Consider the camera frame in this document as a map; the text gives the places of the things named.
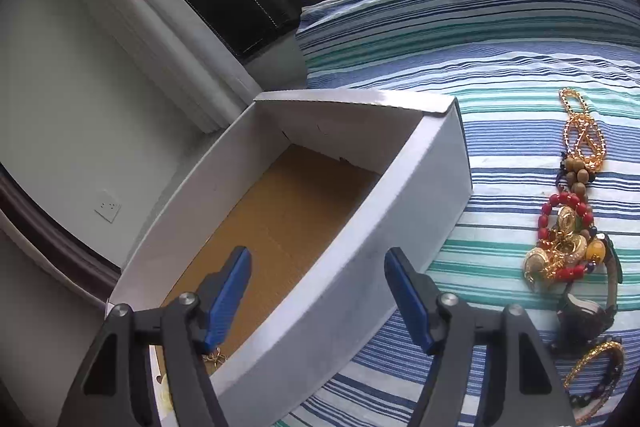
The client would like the gold bangle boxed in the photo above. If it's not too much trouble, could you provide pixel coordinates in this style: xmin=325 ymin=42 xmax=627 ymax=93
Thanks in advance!
xmin=562 ymin=341 xmax=626 ymax=393

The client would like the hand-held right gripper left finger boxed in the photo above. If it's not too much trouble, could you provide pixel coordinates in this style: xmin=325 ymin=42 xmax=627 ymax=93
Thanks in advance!
xmin=57 ymin=246 xmax=252 ymax=427

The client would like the red bead bracelet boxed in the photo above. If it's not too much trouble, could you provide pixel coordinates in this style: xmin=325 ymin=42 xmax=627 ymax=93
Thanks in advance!
xmin=537 ymin=192 xmax=593 ymax=283

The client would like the gold oval earring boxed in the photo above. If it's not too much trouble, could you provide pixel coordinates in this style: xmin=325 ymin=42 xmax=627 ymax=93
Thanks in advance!
xmin=565 ymin=234 xmax=588 ymax=265
xmin=524 ymin=248 xmax=553 ymax=290
xmin=557 ymin=206 xmax=581 ymax=235

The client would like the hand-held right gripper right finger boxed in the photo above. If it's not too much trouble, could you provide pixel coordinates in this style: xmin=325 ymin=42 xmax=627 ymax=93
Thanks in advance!
xmin=384 ymin=247 xmax=578 ymax=427

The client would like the dark brown wooden rail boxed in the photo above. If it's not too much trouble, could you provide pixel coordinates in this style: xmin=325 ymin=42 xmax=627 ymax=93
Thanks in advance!
xmin=0 ymin=167 xmax=121 ymax=303

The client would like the dark wristwatch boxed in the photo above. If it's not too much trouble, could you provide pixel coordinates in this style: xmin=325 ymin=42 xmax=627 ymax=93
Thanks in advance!
xmin=547 ymin=232 xmax=623 ymax=353

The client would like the blue green striped bedsheet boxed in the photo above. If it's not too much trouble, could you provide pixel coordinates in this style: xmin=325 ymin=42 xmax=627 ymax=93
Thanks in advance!
xmin=272 ymin=0 xmax=640 ymax=427

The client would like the brown wooden bead bracelet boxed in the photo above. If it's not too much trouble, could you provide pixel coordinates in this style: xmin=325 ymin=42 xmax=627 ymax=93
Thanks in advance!
xmin=560 ymin=156 xmax=596 ymax=195

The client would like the gold bead necklace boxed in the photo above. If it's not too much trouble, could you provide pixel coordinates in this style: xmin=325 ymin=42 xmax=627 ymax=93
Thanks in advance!
xmin=558 ymin=88 xmax=607 ymax=172

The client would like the white pleated curtain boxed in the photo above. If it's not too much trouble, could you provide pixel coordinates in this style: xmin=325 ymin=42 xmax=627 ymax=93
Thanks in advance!
xmin=50 ymin=0 xmax=261 ymax=132

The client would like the white wall socket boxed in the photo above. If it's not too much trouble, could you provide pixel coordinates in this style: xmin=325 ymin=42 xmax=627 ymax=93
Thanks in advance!
xmin=94 ymin=190 xmax=122 ymax=224

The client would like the white cardboard box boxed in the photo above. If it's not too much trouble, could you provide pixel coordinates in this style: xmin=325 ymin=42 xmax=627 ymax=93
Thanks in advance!
xmin=105 ymin=89 xmax=473 ymax=427

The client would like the amber bead bracelet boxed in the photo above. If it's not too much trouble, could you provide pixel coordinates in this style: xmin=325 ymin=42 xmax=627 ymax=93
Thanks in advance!
xmin=582 ymin=237 xmax=609 ymax=278

